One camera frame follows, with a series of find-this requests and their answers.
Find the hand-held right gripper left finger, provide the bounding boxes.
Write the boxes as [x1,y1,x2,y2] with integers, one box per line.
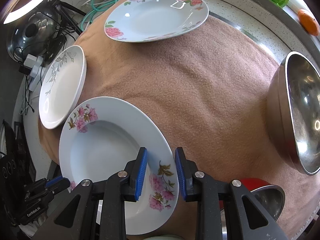
[31,147,149,240]

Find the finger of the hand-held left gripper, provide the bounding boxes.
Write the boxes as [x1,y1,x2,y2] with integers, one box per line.
[44,176,71,193]

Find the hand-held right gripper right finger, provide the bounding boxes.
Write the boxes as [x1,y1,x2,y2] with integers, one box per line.
[174,147,290,240]

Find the pink floral deep plate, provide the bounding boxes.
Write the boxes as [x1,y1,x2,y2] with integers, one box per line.
[59,96,180,235]

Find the red steel-lined bowl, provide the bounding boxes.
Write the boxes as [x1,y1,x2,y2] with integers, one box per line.
[220,177,286,240]

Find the white plate grey leaf print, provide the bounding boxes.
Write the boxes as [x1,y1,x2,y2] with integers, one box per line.
[39,45,87,130]

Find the large steel bowl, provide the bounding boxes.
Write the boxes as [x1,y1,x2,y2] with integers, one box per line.
[266,51,320,175]

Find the large pink floral plate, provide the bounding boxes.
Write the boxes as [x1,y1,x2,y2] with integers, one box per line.
[104,0,209,42]

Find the pink beige towel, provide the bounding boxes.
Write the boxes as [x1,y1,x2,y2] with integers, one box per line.
[37,0,320,240]

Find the white power adapter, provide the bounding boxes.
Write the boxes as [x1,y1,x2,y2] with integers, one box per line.
[24,53,46,92]

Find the large steel wok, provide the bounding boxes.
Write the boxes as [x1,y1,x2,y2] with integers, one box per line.
[5,6,63,60]

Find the black tripod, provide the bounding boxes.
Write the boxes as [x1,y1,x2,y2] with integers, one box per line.
[49,0,87,34]

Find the orange fruit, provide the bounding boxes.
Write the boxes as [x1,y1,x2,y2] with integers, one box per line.
[297,9,320,36]

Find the teal cable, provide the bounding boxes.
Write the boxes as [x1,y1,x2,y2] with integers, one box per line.
[81,0,148,30]

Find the ring light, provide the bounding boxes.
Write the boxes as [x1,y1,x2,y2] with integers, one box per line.
[2,0,59,25]

